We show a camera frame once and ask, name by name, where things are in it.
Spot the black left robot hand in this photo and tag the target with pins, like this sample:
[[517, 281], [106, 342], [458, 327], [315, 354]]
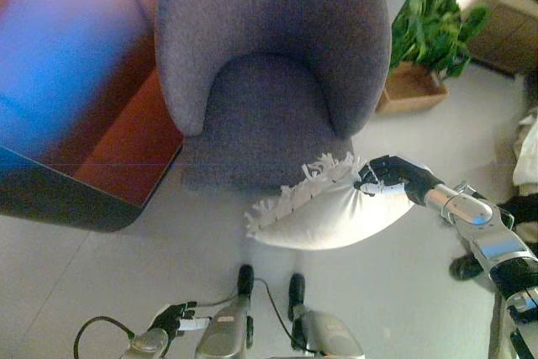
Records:
[[170, 319]]

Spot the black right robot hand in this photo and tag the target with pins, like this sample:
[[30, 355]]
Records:
[[399, 172]]

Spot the white fringed throw pillow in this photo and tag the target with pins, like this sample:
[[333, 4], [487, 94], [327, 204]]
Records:
[[328, 220]]

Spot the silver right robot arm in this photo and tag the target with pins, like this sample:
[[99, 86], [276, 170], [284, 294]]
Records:
[[500, 245]]

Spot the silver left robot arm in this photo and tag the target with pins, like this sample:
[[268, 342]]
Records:
[[149, 344]]

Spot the silver left robot leg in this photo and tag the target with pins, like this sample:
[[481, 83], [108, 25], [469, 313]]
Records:
[[225, 329]]

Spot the silver robot leg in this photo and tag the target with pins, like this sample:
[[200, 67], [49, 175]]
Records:
[[328, 334], [225, 329]]

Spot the light wooden planter box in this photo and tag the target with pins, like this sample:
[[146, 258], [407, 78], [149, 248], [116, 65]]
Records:
[[414, 92]]

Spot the black left robot foot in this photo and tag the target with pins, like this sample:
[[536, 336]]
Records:
[[246, 279]]

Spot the black robot foot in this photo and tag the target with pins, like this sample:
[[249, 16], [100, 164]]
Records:
[[296, 291], [246, 279]]

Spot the black leather shoe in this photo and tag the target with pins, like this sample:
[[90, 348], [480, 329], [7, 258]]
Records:
[[462, 268]]

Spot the black trouser leg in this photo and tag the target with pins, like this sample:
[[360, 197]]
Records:
[[521, 212]]

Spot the black right robot foot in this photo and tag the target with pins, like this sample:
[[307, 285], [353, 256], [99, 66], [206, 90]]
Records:
[[296, 291]]

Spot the white bed duvet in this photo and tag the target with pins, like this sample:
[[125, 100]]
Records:
[[529, 153]]

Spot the green leafy houseplant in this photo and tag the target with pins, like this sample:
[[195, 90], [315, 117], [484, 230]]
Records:
[[433, 31]]

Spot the silver right robot leg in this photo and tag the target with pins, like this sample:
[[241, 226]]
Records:
[[328, 334]]

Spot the beige wooden nightstand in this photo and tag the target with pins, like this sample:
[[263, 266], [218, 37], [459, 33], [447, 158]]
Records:
[[504, 35]]

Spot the grey fabric tub armchair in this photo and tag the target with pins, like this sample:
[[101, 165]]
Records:
[[269, 39]]

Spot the brown wooden desk rounded corner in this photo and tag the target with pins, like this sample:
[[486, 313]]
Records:
[[84, 102]]

